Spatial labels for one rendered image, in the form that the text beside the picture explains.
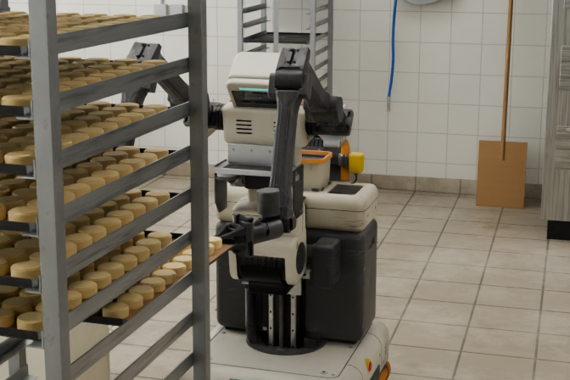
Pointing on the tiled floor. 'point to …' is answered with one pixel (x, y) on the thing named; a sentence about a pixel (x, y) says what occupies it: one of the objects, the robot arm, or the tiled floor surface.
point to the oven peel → (513, 159)
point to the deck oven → (558, 109)
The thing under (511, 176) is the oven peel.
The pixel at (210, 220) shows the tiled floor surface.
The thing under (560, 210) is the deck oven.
